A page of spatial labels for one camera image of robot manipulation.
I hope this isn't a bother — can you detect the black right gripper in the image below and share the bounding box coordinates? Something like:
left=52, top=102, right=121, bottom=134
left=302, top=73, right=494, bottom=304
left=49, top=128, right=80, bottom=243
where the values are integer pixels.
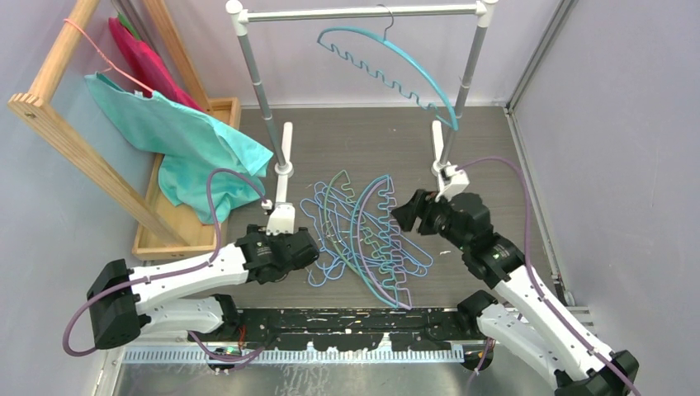
left=390, top=189, right=470, bottom=252

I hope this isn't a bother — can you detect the teal plastic hanger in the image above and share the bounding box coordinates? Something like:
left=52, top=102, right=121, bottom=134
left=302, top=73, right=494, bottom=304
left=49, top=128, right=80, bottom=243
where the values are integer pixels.
left=316, top=4, right=459, bottom=130
left=349, top=175, right=434, bottom=309

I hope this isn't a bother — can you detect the purple plastic hanger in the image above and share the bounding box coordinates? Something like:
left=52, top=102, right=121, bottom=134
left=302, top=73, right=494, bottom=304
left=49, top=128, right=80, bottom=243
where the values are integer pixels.
left=353, top=175, right=413, bottom=309

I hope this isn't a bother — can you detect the green plastic hanger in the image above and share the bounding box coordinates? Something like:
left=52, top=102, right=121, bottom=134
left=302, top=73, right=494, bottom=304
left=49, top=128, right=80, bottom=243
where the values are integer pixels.
left=323, top=170, right=381, bottom=279

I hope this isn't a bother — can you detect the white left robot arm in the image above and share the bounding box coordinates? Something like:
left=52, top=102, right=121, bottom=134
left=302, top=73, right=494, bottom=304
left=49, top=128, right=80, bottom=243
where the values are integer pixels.
left=87, top=224, right=319, bottom=350

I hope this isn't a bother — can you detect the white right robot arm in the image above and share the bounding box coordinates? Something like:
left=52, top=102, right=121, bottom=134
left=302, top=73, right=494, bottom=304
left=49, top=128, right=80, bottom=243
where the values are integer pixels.
left=390, top=190, right=640, bottom=395

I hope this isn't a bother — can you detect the wooden clothes rack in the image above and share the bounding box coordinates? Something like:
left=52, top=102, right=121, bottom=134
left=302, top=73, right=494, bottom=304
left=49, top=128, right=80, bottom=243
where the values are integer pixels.
left=1, top=1, right=215, bottom=264

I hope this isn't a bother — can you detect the teal green shirt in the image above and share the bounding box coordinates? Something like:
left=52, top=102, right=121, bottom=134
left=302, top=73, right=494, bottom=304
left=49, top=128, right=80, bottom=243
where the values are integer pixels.
left=85, top=73, right=272, bottom=224

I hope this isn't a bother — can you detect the silver white clothes rack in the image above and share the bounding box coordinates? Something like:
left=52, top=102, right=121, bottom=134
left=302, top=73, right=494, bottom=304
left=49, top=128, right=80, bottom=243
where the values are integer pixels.
left=225, top=1, right=497, bottom=190

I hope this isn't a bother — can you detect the red pink shirt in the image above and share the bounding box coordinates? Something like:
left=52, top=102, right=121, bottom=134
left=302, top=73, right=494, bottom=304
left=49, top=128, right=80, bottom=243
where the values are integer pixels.
left=108, top=17, right=203, bottom=111

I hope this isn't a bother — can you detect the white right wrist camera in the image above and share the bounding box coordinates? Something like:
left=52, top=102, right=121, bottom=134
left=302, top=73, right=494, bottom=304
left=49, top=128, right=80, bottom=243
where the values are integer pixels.
left=436, top=165, right=470, bottom=200

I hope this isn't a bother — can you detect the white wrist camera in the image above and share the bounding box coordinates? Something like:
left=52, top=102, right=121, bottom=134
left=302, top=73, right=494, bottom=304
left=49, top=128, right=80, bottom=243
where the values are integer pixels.
left=436, top=165, right=470, bottom=200
left=261, top=200, right=296, bottom=236

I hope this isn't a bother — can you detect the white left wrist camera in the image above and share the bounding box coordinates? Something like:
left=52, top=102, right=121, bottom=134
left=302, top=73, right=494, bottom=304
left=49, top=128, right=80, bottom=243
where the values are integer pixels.
left=261, top=200, right=296, bottom=236

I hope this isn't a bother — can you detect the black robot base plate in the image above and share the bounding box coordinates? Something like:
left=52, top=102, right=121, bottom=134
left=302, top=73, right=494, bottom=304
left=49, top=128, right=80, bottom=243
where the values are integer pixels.
left=195, top=295, right=485, bottom=352

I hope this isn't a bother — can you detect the perforated metal rail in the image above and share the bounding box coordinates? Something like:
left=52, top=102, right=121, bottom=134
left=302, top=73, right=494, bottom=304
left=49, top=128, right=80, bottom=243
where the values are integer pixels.
left=122, top=345, right=465, bottom=365

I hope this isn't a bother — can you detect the pink wire hanger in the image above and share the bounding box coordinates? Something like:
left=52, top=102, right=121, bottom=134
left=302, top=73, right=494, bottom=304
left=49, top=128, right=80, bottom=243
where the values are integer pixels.
left=63, top=18, right=154, bottom=94

